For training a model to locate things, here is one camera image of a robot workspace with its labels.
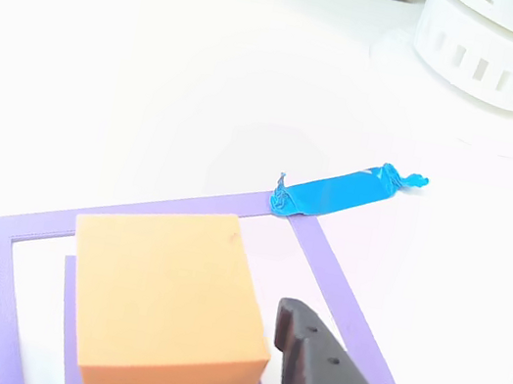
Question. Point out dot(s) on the large purple cube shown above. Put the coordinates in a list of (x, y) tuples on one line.
[(73, 358)]

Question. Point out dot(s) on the orange cube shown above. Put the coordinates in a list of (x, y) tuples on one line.
[(159, 294)]

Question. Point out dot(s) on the purple square frame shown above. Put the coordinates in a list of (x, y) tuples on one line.
[(342, 297)]

